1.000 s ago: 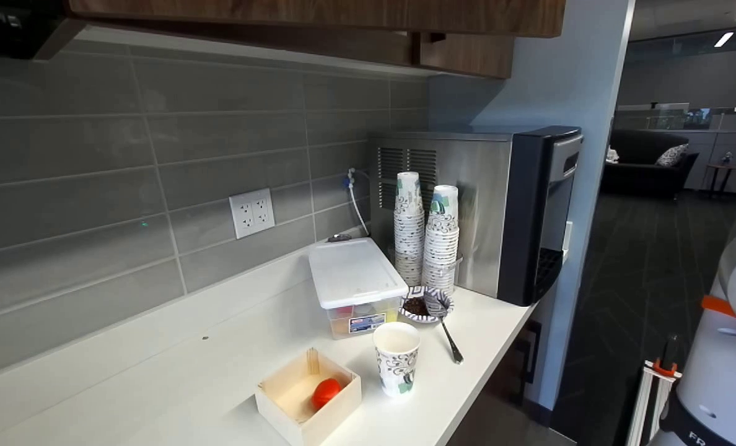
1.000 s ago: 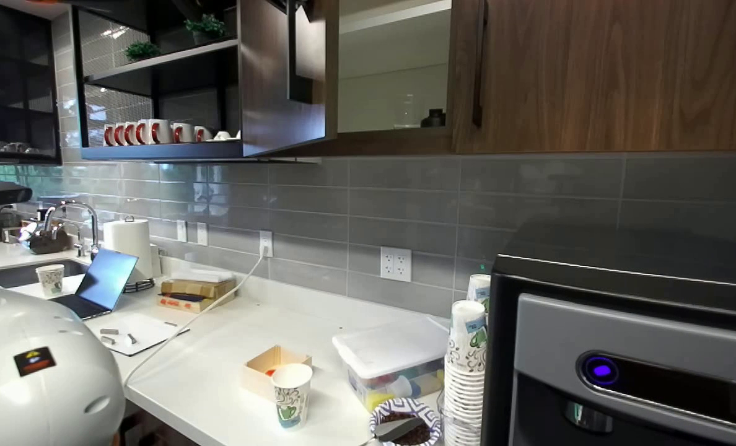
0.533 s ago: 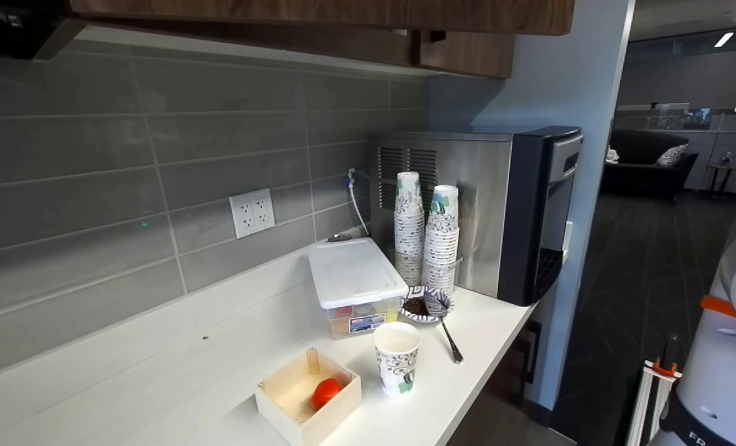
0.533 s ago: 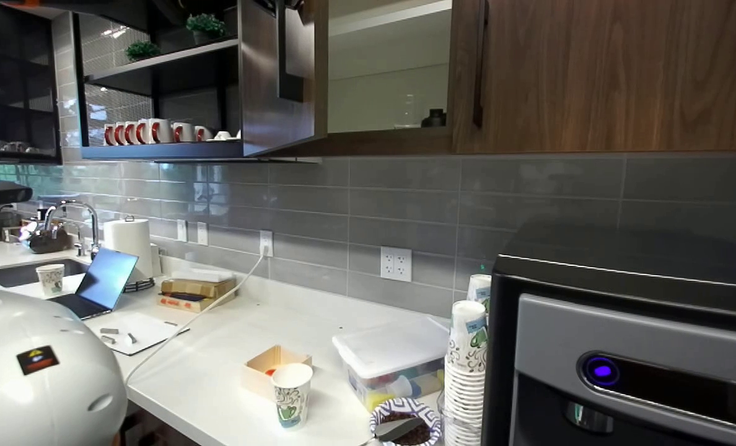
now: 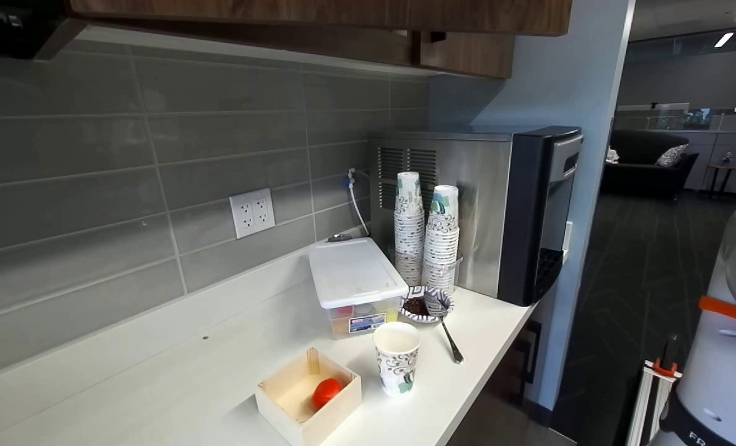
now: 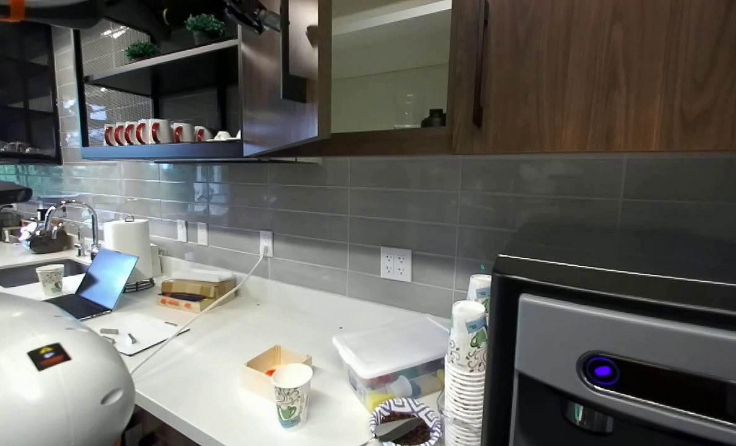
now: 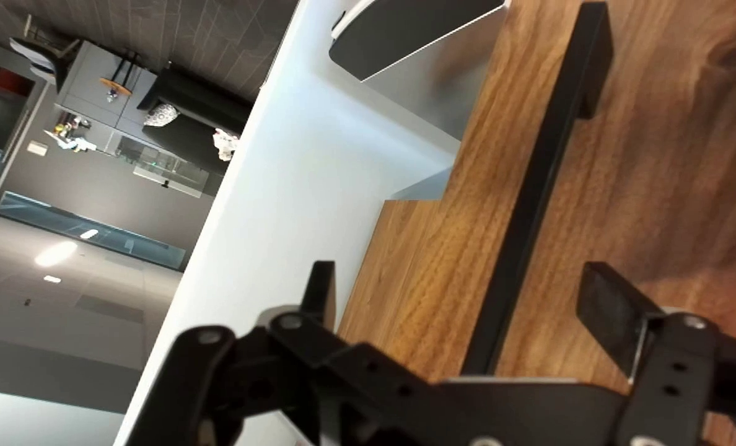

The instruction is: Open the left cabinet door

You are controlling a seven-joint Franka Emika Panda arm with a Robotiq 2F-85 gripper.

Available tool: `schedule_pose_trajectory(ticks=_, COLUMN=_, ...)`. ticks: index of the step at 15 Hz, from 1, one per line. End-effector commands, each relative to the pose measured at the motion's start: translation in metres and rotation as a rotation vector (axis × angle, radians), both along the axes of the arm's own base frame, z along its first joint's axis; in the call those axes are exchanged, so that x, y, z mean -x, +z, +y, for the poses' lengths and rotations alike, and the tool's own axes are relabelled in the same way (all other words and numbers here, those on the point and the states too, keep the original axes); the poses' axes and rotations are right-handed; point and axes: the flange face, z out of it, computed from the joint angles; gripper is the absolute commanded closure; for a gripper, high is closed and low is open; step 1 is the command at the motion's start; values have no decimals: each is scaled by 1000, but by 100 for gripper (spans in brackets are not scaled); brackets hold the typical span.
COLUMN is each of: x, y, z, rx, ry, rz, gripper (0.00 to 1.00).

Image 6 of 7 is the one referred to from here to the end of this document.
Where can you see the black door handle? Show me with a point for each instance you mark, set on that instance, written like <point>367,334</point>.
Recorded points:
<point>293,88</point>
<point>478,68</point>

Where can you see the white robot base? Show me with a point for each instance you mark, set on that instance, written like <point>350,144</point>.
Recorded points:
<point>61,381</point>

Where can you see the left paper cup stack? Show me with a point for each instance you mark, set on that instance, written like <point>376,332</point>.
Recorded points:
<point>478,297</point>

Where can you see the paper cup stack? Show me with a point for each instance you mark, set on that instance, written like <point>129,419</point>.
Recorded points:
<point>478,297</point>
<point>464,375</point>

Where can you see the clear plastic container white lid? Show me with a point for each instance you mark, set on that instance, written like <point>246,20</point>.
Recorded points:
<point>402,359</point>

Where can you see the patterned paper cup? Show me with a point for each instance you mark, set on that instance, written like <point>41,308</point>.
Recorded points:
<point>290,386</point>

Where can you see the right paper cup stack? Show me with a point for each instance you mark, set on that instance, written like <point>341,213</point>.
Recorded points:
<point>464,375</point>

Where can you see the small wooden box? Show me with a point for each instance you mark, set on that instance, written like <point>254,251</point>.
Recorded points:
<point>262,367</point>

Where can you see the stack of books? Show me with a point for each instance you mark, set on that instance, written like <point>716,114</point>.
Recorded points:
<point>193,292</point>

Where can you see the patterned bowl with chocolate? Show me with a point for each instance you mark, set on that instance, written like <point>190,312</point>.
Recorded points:
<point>405,422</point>

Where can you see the red white mug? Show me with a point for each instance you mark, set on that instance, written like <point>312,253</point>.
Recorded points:
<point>151,131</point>

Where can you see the paper towel roll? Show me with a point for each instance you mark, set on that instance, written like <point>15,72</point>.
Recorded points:
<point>132,237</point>

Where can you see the white paper sheet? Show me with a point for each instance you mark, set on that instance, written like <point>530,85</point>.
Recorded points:
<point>135,332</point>

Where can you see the green potted plant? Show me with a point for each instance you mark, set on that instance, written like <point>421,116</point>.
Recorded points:
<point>207,27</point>

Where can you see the blue laptop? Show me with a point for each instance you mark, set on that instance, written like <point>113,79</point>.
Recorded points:
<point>101,289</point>

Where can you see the black water dispenser machine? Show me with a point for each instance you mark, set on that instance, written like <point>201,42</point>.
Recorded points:
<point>610,337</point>

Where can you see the kitchen faucet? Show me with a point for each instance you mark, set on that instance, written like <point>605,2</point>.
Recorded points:
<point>82,224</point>

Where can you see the paper cup near sink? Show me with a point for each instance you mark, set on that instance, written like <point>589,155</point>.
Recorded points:
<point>50,277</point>

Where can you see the white wall outlet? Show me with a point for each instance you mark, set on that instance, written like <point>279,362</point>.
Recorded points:
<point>267,244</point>
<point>395,263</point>

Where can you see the black open wall shelf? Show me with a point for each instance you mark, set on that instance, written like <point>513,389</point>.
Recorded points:
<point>181,66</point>

